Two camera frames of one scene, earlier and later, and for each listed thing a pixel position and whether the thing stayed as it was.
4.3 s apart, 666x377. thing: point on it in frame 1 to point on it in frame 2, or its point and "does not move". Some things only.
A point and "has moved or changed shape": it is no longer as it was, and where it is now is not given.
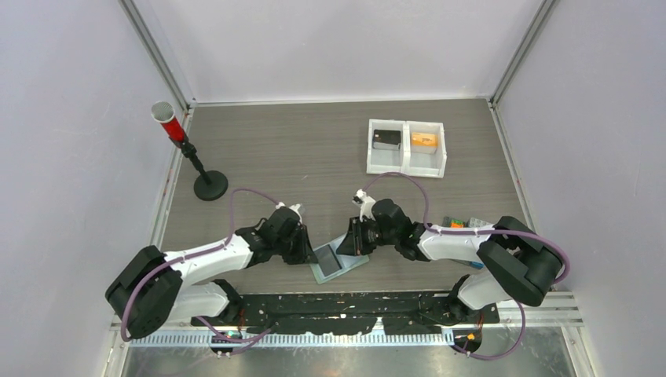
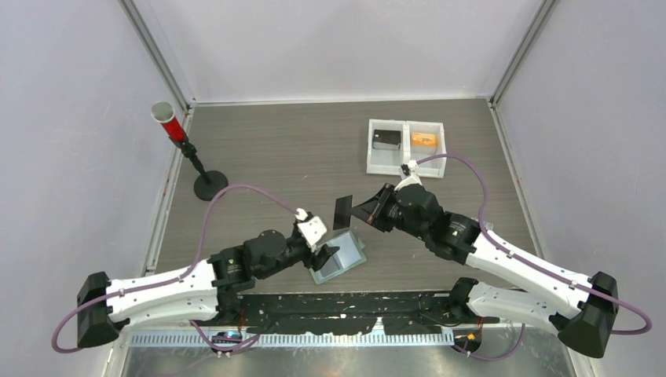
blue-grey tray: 347,262 does not move
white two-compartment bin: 416,148 does not move
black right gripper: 354,243 to 370,210
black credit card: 327,261 has moved or changed shape
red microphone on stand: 208,185 does not move
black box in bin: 383,139 does not move
